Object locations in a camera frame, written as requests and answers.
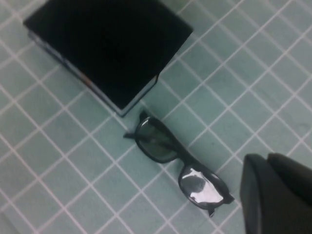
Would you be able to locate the green checked tablecloth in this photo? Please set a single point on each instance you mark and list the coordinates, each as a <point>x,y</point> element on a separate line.
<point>61,158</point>

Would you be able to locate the black glasses case printed side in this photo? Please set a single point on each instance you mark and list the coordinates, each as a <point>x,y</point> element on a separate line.
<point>109,48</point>

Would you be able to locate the black framed glasses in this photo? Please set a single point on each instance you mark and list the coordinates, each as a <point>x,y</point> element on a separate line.
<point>156,137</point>

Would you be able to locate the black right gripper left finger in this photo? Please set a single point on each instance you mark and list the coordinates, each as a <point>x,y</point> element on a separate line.
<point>268,207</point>

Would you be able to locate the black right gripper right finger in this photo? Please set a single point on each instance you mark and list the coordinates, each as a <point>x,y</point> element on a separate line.
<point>295,175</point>

